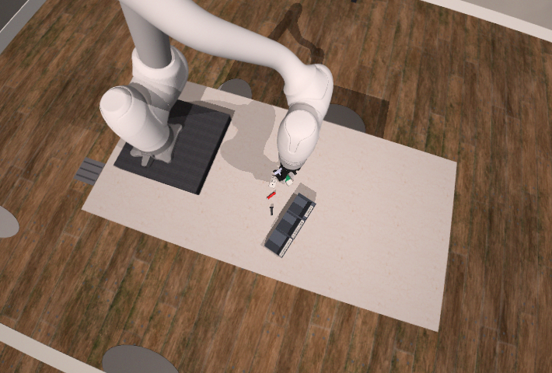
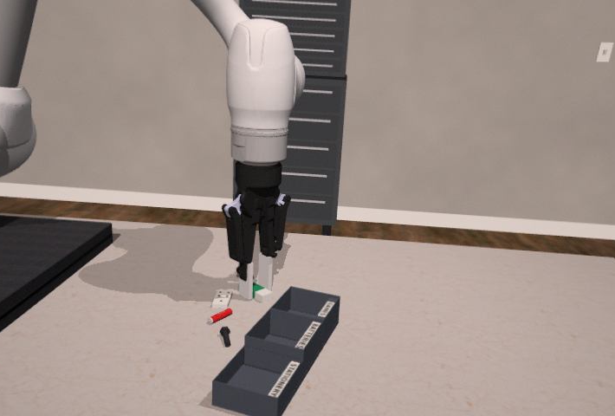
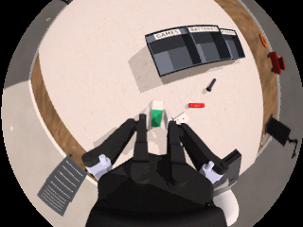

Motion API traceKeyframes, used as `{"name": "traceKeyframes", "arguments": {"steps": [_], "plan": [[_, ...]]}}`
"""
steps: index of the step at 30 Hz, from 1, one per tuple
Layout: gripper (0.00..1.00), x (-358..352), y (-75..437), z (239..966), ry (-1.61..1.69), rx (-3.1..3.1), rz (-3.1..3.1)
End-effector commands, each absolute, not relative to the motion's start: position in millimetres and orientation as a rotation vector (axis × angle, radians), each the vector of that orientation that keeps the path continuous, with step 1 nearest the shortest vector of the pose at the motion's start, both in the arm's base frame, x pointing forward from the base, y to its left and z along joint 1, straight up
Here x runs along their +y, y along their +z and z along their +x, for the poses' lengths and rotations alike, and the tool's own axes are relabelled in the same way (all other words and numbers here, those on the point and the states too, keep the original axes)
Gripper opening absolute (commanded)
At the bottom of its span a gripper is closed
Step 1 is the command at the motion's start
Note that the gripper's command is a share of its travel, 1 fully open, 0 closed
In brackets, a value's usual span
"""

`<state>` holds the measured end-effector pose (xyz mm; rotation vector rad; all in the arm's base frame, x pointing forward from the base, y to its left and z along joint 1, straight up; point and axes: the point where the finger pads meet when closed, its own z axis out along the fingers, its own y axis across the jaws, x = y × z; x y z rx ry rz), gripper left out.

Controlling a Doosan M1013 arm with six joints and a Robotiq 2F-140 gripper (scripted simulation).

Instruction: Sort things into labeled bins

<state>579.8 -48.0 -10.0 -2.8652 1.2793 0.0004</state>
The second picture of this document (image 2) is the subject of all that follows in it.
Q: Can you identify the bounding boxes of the white domino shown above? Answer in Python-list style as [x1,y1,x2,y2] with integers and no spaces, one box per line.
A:
[212,290,232,309]

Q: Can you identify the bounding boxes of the green and white eraser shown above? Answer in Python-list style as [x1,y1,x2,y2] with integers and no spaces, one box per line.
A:
[253,283,273,303]

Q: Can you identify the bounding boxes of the red battery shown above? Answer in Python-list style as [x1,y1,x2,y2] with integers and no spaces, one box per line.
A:
[208,309,232,324]

